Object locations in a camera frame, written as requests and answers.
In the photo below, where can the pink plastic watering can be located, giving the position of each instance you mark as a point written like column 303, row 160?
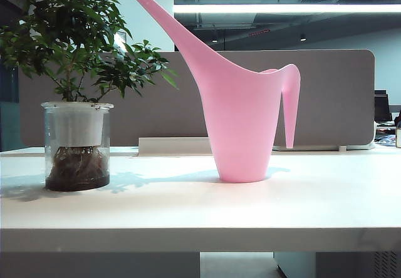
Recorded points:
column 241, row 118

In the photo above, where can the white inner plant pot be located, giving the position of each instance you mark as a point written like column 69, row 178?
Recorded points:
column 78, row 124

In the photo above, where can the clear glass plant jar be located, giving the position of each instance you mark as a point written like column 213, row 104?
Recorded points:
column 49, row 152

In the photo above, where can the green leafy plant with roots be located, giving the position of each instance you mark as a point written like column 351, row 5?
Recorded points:
column 72, row 24

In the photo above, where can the black ceiling spot lamp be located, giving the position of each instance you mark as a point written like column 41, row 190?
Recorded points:
column 214, row 39
column 303, row 37

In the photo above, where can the red lit ceiling sign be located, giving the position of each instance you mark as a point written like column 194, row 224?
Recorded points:
column 259, row 33

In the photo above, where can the grey desk divider panel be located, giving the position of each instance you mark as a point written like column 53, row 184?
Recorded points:
column 329, row 102

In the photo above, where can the long ceiling light strip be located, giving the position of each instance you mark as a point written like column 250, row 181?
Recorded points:
column 282, row 8

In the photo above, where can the grey table support panel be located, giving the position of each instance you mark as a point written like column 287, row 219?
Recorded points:
column 94, row 265

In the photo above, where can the black computer monitor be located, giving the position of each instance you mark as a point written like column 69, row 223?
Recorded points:
column 382, row 109

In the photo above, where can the grey vented cabinet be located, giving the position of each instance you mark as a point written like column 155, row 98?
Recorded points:
column 329, row 265

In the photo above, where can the beige box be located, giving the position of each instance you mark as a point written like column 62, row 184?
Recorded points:
column 398, row 137

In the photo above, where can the white divider foot bracket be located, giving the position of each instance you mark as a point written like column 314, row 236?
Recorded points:
column 316, row 148

